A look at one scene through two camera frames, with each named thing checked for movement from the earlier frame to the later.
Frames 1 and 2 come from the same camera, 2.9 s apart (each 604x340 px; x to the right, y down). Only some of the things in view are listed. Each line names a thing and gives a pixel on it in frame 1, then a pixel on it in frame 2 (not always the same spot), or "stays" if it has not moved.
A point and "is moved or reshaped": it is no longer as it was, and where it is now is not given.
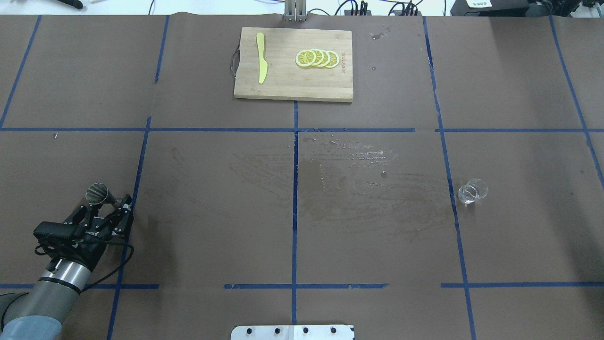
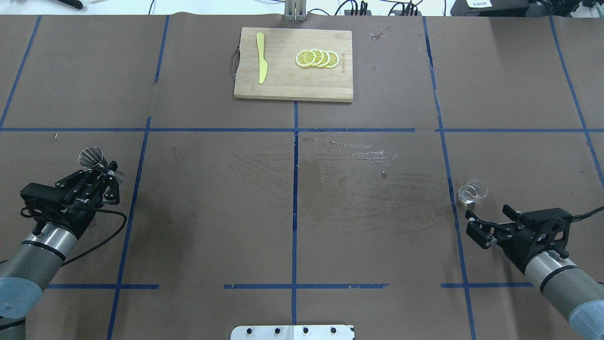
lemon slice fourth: x=334 y=59 stays
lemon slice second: x=319 y=57 stays
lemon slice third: x=326 y=58 stays
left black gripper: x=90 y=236 to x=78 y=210
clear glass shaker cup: x=474 y=189 stays
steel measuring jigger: x=97 y=193 is moved or reshaped
